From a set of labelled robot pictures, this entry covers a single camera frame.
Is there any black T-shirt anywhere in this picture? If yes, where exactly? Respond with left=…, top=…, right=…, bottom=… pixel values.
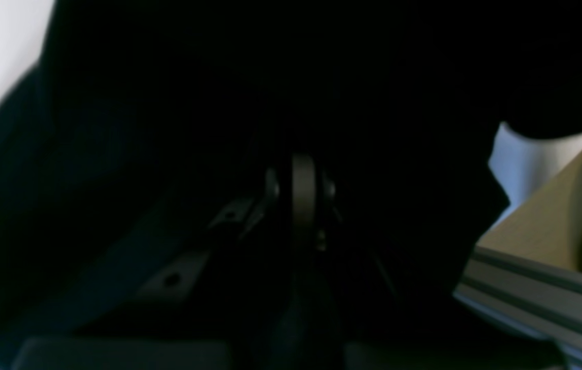
left=0, top=1, right=582, bottom=369

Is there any aluminium frame rail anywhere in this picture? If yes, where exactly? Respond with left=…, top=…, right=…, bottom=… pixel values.
left=455, top=248, right=582, bottom=369

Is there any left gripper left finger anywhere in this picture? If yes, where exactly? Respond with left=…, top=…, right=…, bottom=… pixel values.
left=13, top=169, right=279, bottom=369

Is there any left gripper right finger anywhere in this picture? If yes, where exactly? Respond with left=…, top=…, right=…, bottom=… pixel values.
left=320, top=173, right=399, bottom=304

